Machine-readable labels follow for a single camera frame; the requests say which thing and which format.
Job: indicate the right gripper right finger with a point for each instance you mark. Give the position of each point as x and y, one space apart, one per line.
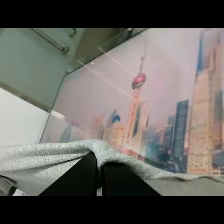
125 181

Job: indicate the grey garment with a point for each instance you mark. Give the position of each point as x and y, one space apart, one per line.
40 161

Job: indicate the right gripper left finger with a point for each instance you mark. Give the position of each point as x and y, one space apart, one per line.
81 178

